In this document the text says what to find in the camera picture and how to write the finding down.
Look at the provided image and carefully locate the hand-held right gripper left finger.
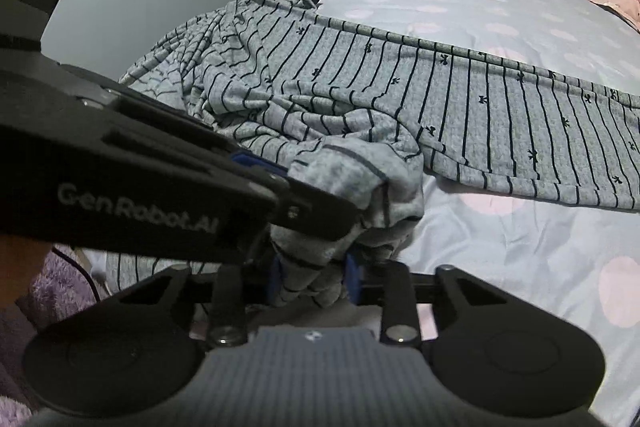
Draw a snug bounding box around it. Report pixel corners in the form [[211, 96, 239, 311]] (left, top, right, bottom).
[[120, 256, 286, 350]]

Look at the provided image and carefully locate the grey striped garment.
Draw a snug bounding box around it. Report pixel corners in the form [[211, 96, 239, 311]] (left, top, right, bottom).
[[105, 0, 640, 309]]

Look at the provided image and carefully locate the black cable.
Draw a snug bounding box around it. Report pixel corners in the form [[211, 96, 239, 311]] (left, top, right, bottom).
[[51, 246, 110, 304]]

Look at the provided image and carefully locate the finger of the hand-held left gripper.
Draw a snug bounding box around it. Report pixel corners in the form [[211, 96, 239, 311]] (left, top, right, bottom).
[[52, 63, 292, 182], [220, 167, 362, 244]]

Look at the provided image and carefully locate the polka-dot bedsheet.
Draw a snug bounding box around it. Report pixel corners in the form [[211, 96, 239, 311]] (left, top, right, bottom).
[[119, 0, 640, 427]]

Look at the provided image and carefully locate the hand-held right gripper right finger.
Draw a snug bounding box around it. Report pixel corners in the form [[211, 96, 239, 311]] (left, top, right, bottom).
[[344, 252, 502, 349]]

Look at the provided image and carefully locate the pink pillow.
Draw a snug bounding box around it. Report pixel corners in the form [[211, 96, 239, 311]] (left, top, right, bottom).
[[589, 0, 640, 30]]

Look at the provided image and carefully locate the purple fluffy rug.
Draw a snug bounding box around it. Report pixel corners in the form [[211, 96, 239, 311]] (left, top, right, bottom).
[[0, 246, 117, 425]]

